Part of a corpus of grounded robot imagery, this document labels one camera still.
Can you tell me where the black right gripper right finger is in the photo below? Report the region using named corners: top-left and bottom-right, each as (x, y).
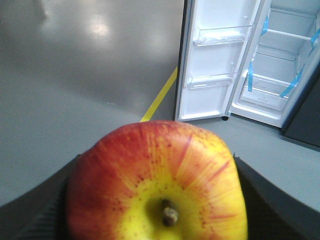
top-left (234, 156), bottom-right (320, 240)

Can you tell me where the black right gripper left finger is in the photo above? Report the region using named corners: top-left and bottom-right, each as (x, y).
top-left (0, 155), bottom-right (80, 240)

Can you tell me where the red yellow apple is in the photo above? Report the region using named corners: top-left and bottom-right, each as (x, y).
top-left (65, 120), bottom-right (248, 240)

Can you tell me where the fridge door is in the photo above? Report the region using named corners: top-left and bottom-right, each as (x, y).
top-left (174, 0), bottom-right (265, 121)

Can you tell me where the white open fridge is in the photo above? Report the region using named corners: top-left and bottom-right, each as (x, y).
top-left (174, 0), bottom-right (320, 130)

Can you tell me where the lower clear door bin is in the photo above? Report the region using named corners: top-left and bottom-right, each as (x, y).
top-left (185, 72), bottom-right (238, 90)

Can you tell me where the clear door bin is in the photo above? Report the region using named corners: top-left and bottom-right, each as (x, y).
top-left (185, 72), bottom-right (238, 90)
top-left (192, 25), bottom-right (253, 47)

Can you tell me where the middle clear door bin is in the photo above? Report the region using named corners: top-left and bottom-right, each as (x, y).
top-left (192, 25), bottom-right (253, 47)

